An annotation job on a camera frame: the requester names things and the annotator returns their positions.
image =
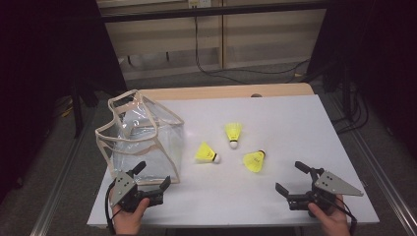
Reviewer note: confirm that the person's right hand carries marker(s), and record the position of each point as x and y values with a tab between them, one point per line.
332	223

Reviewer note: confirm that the black metal bar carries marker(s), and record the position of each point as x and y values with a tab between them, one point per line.
213	11

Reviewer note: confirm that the light wooden cabinet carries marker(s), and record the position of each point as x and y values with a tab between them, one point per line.
262	36

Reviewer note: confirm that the person's left hand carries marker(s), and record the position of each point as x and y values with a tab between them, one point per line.
128	221

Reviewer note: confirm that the white power socket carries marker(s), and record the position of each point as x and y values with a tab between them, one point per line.
199	3

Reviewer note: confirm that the black curtain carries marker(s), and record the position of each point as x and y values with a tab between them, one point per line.
32	65
387	49

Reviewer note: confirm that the aluminium rail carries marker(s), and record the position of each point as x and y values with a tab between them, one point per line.
54	203
387	183

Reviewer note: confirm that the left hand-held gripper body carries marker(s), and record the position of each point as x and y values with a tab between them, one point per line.
123	190

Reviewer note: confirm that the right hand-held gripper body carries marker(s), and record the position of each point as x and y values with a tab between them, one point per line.
334	185

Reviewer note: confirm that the yellow shuttlecock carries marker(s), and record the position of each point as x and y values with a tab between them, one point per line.
254	161
233	131
205	153

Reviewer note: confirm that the black metal stand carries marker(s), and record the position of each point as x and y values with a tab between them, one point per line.
77	114

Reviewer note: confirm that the clear bag with beige trim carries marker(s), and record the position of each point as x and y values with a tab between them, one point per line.
154	144

